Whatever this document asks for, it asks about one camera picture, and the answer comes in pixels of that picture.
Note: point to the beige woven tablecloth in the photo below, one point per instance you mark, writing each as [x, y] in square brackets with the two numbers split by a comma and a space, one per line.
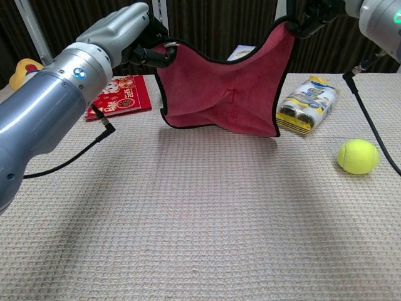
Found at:
[188, 219]

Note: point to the white partition frame post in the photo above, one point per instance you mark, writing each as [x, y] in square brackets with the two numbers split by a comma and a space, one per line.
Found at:
[282, 9]
[159, 12]
[31, 28]

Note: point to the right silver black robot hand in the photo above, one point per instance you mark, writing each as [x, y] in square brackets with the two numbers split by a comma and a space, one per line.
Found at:
[319, 14]

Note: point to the lint roller refill pack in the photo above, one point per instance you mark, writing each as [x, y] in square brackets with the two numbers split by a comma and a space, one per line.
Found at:
[308, 103]

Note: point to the yellow-green tennis ball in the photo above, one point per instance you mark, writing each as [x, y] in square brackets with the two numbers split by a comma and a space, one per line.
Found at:
[358, 156]

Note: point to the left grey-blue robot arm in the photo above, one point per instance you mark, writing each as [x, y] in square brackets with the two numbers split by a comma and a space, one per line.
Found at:
[40, 109]

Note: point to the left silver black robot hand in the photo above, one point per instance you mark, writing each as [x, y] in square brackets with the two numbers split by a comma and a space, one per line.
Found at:
[116, 31]

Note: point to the red decorated packet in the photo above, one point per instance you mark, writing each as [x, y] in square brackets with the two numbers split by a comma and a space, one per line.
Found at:
[128, 97]

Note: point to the light blue snack bag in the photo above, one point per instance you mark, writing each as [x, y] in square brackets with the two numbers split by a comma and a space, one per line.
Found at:
[241, 51]

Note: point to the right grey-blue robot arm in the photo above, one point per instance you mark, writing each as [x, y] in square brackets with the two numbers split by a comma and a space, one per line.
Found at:
[382, 25]

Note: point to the grey and red cloth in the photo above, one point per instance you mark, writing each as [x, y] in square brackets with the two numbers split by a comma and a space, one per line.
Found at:
[225, 94]

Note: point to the yellow plush toy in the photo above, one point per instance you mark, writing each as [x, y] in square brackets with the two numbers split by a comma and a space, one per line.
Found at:
[18, 73]

